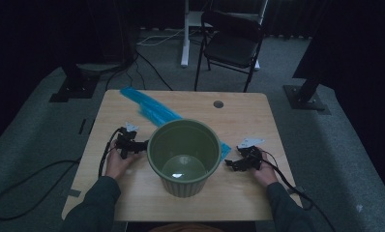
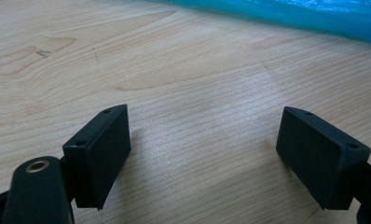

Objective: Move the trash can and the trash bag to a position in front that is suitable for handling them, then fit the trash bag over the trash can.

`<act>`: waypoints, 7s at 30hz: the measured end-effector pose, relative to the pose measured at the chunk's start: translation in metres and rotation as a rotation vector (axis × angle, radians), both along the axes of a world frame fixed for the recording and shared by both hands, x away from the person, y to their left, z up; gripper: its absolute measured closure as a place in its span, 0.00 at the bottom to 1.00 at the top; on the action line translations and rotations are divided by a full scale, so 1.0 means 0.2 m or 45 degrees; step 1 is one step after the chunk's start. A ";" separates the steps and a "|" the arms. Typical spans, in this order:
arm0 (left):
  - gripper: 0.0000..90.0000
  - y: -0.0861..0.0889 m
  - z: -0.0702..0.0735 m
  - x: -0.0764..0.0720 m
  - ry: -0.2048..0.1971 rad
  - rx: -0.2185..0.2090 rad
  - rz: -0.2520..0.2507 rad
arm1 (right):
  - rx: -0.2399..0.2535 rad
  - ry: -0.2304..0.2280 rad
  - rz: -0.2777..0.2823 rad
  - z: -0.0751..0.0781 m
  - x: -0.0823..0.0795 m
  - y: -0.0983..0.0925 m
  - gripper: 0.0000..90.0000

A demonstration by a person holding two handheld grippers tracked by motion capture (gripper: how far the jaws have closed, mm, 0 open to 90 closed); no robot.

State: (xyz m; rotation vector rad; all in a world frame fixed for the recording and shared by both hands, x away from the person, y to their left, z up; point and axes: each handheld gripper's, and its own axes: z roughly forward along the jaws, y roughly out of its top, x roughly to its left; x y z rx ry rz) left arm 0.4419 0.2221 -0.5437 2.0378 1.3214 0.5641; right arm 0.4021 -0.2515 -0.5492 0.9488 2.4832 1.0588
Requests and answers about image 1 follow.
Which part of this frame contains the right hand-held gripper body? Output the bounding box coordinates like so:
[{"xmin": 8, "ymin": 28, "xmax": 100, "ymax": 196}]
[{"xmin": 237, "ymin": 137, "xmax": 266, "ymax": 171}]

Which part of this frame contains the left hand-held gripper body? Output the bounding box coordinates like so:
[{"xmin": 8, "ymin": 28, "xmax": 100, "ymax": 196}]
[{"xmin": 115, "ymin": 121, "xmax": 140, "ymax": 160}]

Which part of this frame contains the blue plastic bag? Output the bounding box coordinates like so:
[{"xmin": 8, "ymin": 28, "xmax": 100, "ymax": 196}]
[{"xmin": 120, "ymin": 86, "xmax": 232, "ymax": 161}]

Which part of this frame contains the green plastic bin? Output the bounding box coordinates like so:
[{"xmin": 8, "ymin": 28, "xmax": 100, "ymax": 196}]
[{"xmin": 146, "ymin": 118, "xmax": 222, "ymax": 198}]

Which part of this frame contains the person's right hand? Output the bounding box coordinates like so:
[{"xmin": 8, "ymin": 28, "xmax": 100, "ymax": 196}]
[{"xmin": 252, "ymin": 147, "xmax": 280, "ymax": 189}]

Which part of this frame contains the person's left hand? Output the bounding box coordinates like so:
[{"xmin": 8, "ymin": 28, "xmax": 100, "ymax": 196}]
[{"xmin": 104, "ymin": 148, "xmax": 140, "ymax": 181}]

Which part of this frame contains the black stand with base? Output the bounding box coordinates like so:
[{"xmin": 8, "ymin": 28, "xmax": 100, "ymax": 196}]
[
  {"xmin": 282, "ymin": 76, "xmax": 332, "ymax": 116},
  {"xmin": 48, "ymin": 62, "xmax": 102, "ymax": 103}
]

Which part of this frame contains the black folding chair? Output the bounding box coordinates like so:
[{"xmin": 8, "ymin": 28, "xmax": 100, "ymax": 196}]
[{"xmin": 193, "ymin": 10, "xmax": 266, "ymax": 94}]

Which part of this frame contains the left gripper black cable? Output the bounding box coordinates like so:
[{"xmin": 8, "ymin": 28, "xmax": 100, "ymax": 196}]
[{"xmin": 98, "ymin": 127, "xmax": 124, "ymax": 179}]

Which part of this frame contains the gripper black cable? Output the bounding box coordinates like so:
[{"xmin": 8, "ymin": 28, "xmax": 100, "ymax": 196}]
[
  {"xmin": 98, "ymin": 127, "xmax": 124, "ymax": 179},
  {"xmin": 260, "ymin": 149, "xmax": 338, "ymax": 232}
]

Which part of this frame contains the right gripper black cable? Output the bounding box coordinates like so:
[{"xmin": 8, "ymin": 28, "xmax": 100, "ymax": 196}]
[{"xmin": 260, "ymin": 149, "xmax": 338, "ymax": 232}]

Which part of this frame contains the thin black floor cable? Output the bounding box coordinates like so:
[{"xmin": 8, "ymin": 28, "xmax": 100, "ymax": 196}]
[{"xmin": 104, "ymin": 51, "xmax": 174, "ymax": 92}]

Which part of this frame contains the white floor cable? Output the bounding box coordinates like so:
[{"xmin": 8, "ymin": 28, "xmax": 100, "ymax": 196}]
[{"xmin": 135, "ymin": 28, "xmax": 186, "ymax": 46}]

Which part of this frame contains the thick black floor cable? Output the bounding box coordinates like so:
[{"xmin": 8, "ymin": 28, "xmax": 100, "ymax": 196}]
[{"xmin": 0, "ymin": 159, "xmax": 82, "ymax": 222}]

